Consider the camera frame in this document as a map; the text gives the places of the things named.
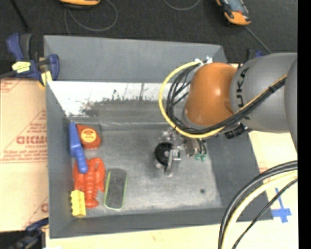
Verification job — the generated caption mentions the grey metal bin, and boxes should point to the grey metal bin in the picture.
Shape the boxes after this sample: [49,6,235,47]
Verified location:
[43,35,273,239]

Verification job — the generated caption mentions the blue plastic tool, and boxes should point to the blue plastic tool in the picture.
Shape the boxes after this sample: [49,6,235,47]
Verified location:
[68,121,89,174]

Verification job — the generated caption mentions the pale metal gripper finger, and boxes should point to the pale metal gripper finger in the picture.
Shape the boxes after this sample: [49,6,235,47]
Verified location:
[172,150,182,177]
[164,152,173,176]

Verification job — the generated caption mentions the black round disc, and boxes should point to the black round disc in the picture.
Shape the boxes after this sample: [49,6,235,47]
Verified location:
[154,142,175,166]

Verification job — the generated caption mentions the yellow toy block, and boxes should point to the yellow toy block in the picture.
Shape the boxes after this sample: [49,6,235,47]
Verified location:
[69,189,87,217]

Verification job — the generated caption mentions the black sponge with green edge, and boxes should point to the black sponge with green edge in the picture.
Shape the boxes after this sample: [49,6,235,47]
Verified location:
[103,168,128,211]

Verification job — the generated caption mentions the black cylinder on white bracket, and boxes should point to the black cylinder on white bracket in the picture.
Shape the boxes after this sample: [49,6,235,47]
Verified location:
[224,123,249,140]

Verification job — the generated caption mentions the brown cardboard board, red print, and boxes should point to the brown cardboard board, red print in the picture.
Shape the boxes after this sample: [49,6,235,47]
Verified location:
[0,77,50,233]

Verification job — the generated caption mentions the red toy lobster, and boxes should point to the red toy lobster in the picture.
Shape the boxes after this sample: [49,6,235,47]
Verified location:
[72,157,106,209]

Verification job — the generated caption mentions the orange tape measure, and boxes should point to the orange tape measure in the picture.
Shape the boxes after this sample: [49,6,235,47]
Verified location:
[76,123,103,150]

